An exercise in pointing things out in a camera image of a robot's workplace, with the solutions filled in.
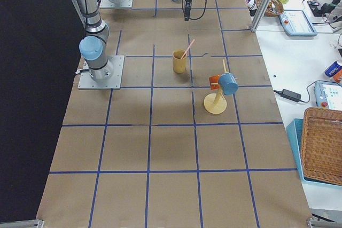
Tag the pepsi can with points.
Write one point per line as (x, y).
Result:
(333, 68)

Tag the near teach pendant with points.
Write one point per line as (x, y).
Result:
(328, 95)

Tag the blue mug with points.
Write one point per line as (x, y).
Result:
(228, 84)

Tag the aluminium frame post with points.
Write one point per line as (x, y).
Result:
(265, 1)

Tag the black power adapter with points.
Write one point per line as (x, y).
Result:
(290, 95)

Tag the teach pendant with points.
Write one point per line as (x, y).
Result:
(328, 95)
(297, 23)

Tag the rectangular wicker tray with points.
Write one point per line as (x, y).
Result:
(321, 145)

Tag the black joystick controller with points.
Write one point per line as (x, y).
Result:
(332, 9)

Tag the pink chopstick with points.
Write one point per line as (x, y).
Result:
(187, 50)

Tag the light blue tray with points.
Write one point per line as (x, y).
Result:
(294, 132)

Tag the round wicker basket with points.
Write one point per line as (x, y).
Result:
(274, 8)

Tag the far teach pendant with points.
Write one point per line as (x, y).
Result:
(297, 23)

